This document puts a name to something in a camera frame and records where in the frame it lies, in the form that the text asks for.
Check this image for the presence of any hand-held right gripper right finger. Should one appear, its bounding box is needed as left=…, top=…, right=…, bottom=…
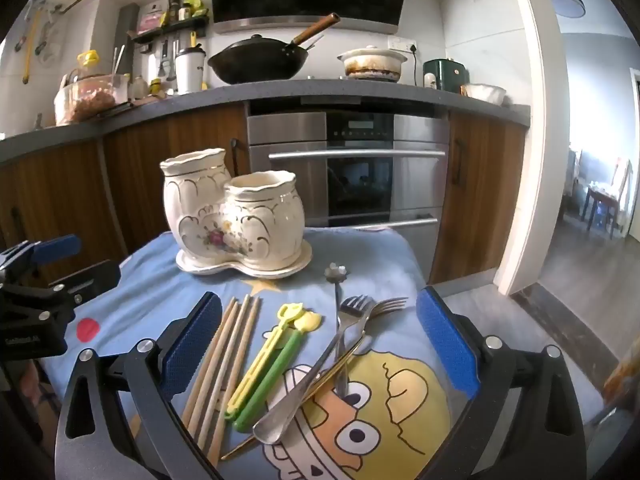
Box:
left=416, top=285, right=588, bottom=480

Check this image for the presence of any blue cartoon printed cloth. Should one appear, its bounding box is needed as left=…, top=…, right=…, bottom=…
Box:
left=37, top=225, right=606, bottom=480

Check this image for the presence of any silver fork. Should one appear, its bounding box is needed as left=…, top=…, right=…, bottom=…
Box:
left=334, top=294, right=377, bottom=401

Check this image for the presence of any yellow gas hose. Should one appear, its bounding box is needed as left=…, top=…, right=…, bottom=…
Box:
left=22, top=10, right=41, bottom=83

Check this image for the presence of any flower-handled small spoon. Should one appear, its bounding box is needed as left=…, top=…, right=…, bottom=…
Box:
left=324, top=262, right=351, bottom=311

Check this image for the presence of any black wok with wooden handle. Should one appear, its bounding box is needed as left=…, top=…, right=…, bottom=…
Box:
left=207, top=12, right=341, bottom=86

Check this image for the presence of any yellow plastic bag clip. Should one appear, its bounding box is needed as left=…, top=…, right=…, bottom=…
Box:
left=225, top=302, right=306, bottom=421

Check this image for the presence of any gold-handled fork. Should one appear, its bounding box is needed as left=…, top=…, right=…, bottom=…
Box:
left=220, top=296, right=410, bottom=461

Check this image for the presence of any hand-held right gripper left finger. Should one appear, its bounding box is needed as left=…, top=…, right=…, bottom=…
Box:
left=54, top=291, right=223, bottom=480

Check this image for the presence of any white bowl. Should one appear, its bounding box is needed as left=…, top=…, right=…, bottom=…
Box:
left=465, top=83, right=507, bottom=106

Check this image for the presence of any white tumbler with black lid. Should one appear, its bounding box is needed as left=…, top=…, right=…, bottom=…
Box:
left=174, top=46, right=207, bottom=95

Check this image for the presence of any clear plastic food container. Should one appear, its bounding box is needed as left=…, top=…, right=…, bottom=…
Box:
left=54, top=74, right=130, bottom=126

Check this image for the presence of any large silver spoon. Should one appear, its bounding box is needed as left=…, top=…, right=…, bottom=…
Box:
left=252, top=305, right=376, bottom=445

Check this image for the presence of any grey vertical pipe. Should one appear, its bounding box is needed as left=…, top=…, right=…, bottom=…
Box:
left=117, top=4, right=140, bottom=81

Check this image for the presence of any grey kitchen countertop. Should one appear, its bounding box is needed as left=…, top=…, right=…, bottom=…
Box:
left=0, top=80, right=531, bottom=161

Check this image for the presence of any wooden chair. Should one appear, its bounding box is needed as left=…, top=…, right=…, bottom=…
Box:
left=582, top=157, right=631, bottom=241

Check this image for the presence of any white clay pot with lid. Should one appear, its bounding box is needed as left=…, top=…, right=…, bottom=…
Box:
left=337, top=46, right=408, bottom=83

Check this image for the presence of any pink box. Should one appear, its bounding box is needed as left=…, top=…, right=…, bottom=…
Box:
left=137, top=10, right=165, bottom=33

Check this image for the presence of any dark green kitchen appliance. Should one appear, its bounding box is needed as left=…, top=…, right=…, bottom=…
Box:
left=422, top=58, right=471, bottom=93

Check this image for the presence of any green plastic bag clip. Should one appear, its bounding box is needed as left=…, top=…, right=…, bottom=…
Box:
left=232, top=310, right=323, bottom=433

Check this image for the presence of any wooden base cabinet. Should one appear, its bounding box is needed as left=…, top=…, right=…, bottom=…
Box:
left=0, top=102, right=251, bottom=271
left=429, top=112, right=528, bottom=286

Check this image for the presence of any black wall shelf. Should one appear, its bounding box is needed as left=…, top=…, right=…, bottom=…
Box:
left=131, top=16, right=210, bottom=43

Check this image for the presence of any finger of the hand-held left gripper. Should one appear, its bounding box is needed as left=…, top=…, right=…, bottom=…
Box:
left=50, top=259, right=122, bottom=306
left=0, top=234, right=82, bottom=281

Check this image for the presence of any cream ceramic double utensil holder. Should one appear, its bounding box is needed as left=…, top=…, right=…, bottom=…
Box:
left=159, top=147, right=314, bottom=278

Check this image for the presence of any oil bottle with yellow cap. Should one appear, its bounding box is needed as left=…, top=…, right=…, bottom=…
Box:
left=75, top=50, right=101, bottom=81

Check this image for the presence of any stainless steel built-in oven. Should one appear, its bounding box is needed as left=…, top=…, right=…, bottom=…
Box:
left=246, top=110, right=451, bottom=281

